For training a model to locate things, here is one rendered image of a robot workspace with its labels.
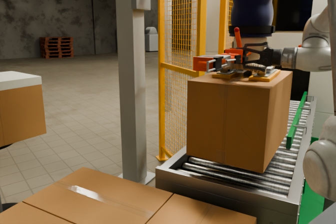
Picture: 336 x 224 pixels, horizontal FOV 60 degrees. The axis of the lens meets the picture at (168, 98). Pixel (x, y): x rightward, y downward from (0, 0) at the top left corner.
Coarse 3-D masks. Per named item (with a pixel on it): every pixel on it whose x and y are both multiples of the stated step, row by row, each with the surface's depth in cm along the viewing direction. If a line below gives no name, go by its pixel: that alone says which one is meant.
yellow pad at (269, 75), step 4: (256, 72) 156; (268, 72) 152; (272, 72) 153; (276, 72) 156; (252, 76) 143; (256, 76) 143; (260, 76) 142; (264, 76) 141; (268, 76) 143; (272, 76) 145; (252, 80) 142; (256, 80) 141; (260, 80) 140; (264, 80) 139; (268, 80) 138
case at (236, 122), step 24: (288, 72) 168; (192, 96) 145; (216, 96) 138; (240, 96) 132; (264, 96) 126; (288, 96) 172; (192, 120) 148; (216, 120) 140; (240, 120) 134; (264, 120) 128; (192, 144) 150; (216, 144) 143; (240, 144) 136; (264, 144) 130; (264, 168) 136
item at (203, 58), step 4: (196, 56) 104; (200, 56) 104; (204, 56) 103; (208, 56) 103; (212, 56) 103; (216, 56) 104; (196, 60) 103; (200, 60) 102; (204, 60) 102; (208, 60) 101; (196, 64) 103; (212, 64) 101; (196, 68) 104; (200, 68) 103; (204, 68) 102
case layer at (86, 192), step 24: (48, 192) 143; (72, 192) 143; (96, 192) 143; (120, 192) 143; (144, 192) 143; (168, 192) 143; (0, 216) 125; (24, 216) 125; (48, 216) 125; (72, 216) 125; (96, 216) 125; (120, 216) 125; (144, 216) 125; (168, 216) 125; (192, 216) 125; (216, 216) 125; (240, 216) 125
